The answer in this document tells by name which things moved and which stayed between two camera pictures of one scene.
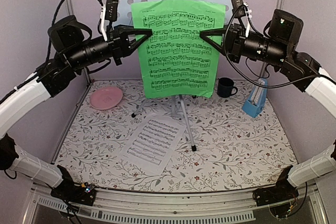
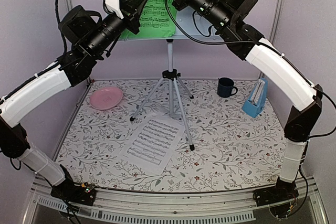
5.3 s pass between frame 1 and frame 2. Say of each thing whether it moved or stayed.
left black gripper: moved
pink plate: stayed
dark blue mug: stayed
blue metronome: stayed
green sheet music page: moved
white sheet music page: stayed
